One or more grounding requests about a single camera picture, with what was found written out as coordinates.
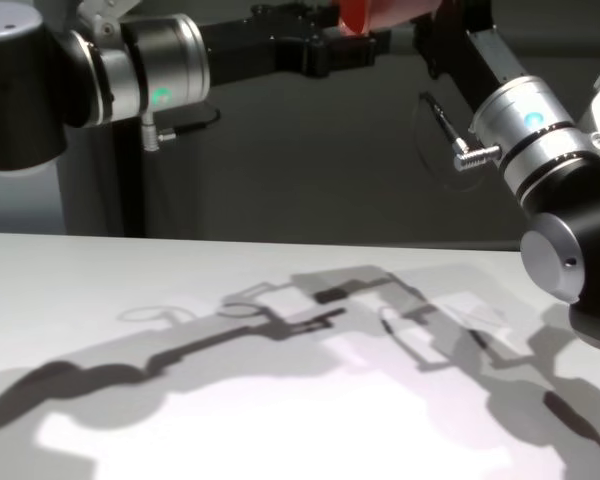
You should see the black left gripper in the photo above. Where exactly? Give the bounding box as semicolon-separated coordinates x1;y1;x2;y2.
199;0;393;87

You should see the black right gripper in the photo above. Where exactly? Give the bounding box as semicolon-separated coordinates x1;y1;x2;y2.
414;0;527;109

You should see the pink plastic cup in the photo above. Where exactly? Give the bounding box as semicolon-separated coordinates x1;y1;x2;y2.
337;0;444;37

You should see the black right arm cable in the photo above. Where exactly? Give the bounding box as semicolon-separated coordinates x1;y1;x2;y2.
412;91;502;192

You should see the black vertical post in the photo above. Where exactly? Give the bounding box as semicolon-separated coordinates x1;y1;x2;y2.
113;122;149;239

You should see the grey frame upright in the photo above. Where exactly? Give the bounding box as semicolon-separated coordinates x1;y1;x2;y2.
54;159;116;237

